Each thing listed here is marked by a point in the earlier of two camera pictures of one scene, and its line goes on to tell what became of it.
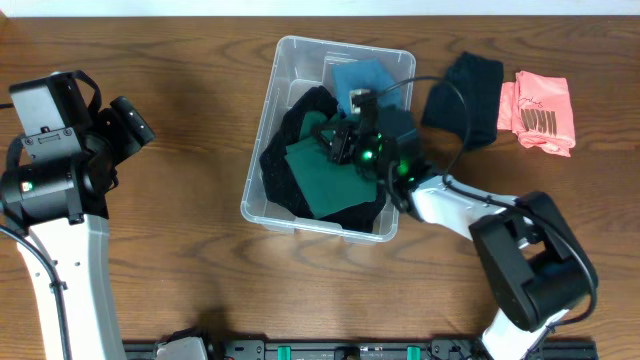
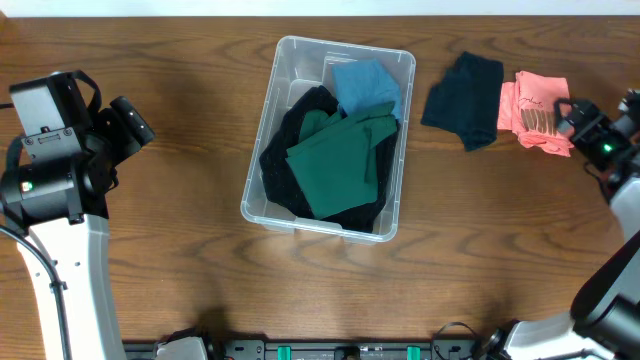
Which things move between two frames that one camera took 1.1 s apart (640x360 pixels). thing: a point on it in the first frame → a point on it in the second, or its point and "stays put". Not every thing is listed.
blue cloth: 371,75 stays put
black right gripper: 341,144 → 603,122
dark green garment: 326,186 stays put
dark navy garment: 482,81 stays put
